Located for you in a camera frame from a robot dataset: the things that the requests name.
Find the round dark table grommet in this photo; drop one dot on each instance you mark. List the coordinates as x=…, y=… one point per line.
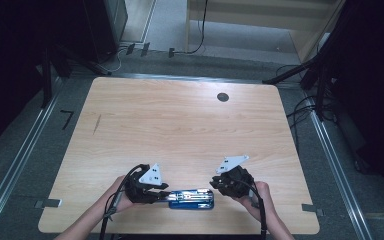
x=222, y=97

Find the light wooden shelf unit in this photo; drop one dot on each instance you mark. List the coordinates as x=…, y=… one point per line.
x=263, y=20

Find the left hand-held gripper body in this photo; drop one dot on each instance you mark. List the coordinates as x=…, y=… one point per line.
x=140, y=188

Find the dark power plug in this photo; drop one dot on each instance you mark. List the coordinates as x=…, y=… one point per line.
x=145, y=49
x=130, y=48
x=171, y=52

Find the grey tape piece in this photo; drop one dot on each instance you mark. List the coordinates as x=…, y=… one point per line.
x=48, y=203
x=311, y=209

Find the dark cabinet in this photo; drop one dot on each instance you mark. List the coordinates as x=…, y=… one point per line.
x=106, y=26

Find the metal floor rail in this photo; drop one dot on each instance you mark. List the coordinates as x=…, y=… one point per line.
x=180, y=77
x=334, y=160
x=18, y=156

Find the black metal stand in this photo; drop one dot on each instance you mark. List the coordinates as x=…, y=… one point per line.
x=47, y=76
x=320, y=80

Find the person's left hand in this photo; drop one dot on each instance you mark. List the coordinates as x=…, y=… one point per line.
x=120, y=196

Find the person's right hand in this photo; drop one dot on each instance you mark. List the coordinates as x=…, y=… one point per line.
x=258, y=200

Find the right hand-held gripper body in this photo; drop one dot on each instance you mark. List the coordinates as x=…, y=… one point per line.
x=235, y=181

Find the blue stapler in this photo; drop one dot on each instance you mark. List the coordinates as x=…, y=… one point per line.
x=191, y=199

